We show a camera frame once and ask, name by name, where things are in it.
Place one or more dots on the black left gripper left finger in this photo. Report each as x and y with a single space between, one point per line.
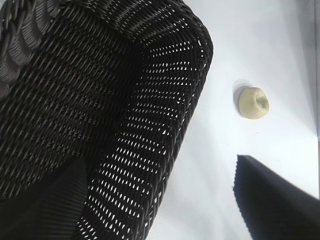
55 215

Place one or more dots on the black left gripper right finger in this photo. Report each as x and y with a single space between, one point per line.
275 207

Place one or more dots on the pale yellow egg yolk pastry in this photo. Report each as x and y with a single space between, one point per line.
250 105

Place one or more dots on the dark brown woven basket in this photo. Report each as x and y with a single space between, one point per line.
75 100

